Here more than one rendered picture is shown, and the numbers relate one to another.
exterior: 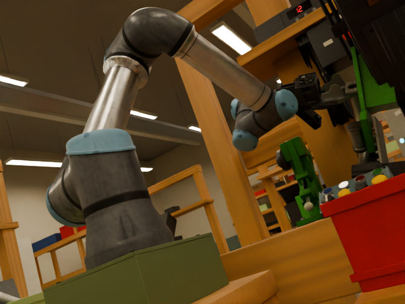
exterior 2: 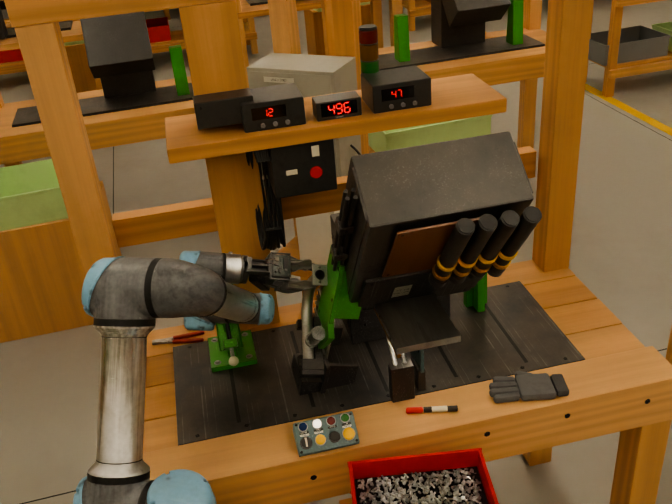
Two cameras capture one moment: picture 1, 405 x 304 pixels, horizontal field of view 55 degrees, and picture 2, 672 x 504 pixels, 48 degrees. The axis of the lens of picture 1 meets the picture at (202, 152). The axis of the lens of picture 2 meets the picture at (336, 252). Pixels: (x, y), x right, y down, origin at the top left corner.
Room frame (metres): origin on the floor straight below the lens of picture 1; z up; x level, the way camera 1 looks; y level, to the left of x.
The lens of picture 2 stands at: (-0.32, 0.50, 2.22)
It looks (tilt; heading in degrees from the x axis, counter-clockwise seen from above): 30 degrees down; 323
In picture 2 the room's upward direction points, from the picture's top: 5 degrees counter-clockwise
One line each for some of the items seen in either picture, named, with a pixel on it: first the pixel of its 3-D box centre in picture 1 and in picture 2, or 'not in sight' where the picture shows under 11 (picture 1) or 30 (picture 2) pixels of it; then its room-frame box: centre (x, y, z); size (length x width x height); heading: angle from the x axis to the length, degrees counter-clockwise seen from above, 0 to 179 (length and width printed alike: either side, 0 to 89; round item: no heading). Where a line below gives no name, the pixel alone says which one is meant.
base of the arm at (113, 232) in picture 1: (124, 230); not in sight; (0.67, 0.17, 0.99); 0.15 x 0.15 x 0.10
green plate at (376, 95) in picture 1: (374, 85); (342, 288); (0.98, -0.48, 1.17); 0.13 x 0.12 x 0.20; 63
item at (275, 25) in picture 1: (276, 29); (224, 108); (1.33, -0.41, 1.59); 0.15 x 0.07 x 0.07; 63
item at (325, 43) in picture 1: (340, 41); (300, 160); (1.24, -0.57, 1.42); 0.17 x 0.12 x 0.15; 63
